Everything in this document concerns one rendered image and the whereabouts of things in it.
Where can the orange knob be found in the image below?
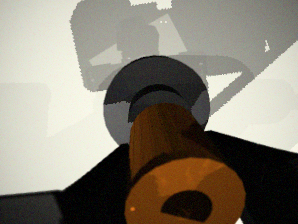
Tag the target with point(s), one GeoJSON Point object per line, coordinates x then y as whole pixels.
{"type": "Point", "coordinates": [176, 174]}

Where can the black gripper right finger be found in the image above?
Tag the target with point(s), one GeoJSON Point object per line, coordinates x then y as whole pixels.
{"type": "Point", "coordinates": [269, 176]}

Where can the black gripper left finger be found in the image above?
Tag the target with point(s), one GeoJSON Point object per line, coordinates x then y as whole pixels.
{"type": "Point", "coordinates": [98, 197]}

